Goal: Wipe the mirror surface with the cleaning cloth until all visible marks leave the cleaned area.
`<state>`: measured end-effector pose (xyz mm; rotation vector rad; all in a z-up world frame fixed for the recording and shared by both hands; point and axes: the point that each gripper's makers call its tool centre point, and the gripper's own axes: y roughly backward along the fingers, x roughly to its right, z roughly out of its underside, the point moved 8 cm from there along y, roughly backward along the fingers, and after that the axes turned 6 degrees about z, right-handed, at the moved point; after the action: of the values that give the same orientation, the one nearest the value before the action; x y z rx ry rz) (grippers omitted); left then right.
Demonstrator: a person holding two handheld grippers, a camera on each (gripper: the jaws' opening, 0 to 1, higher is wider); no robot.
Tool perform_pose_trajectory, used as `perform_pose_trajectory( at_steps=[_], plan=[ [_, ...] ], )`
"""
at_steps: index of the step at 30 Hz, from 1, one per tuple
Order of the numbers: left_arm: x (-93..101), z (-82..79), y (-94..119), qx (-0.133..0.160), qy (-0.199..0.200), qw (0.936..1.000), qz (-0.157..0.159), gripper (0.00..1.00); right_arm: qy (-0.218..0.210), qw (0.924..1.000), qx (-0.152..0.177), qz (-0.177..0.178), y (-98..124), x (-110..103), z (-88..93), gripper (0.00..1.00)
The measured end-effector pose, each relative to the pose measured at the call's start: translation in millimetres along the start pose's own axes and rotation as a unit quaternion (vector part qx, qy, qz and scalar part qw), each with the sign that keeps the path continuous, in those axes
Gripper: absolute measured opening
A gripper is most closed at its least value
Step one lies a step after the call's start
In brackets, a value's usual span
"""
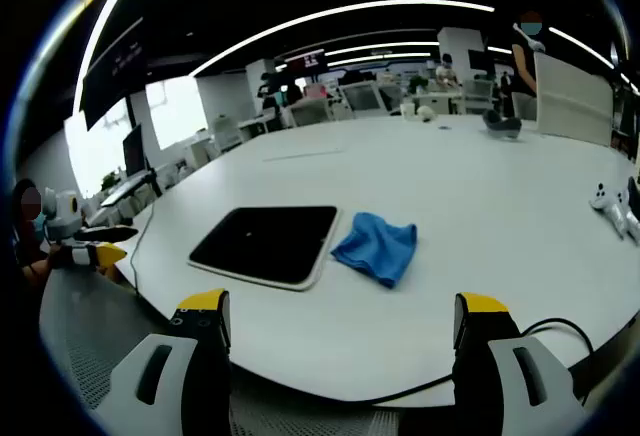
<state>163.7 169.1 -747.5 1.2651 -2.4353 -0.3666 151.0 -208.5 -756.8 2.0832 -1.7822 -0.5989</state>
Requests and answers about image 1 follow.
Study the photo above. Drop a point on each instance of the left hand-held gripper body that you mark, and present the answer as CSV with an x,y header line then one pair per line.
x,y
62,216

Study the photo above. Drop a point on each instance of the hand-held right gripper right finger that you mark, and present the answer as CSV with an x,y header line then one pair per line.
x,y
505,391

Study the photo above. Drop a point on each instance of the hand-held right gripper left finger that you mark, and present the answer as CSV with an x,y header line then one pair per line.
x,y
150,396

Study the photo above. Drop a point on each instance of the blue cleaning cloth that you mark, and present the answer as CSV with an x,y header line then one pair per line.
x,y
377,248

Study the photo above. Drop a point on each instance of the black monitor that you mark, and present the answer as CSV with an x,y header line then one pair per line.
x,y
134,151

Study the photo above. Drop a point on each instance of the dark hanging screen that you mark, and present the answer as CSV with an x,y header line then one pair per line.
x,y
112,71

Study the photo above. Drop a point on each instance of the white game controller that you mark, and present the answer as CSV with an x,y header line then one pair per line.
x,y
612,208

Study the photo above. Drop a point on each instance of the dark grey object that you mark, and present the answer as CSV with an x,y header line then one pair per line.
x,y
500,126

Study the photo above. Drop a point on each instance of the small white object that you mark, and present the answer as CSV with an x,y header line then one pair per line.
x,y
426,113

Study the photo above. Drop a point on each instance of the long ceiling light strip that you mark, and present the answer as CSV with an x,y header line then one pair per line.
x,y
350,7

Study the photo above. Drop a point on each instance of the red wall screen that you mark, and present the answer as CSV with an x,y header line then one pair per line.
x,y
306,62

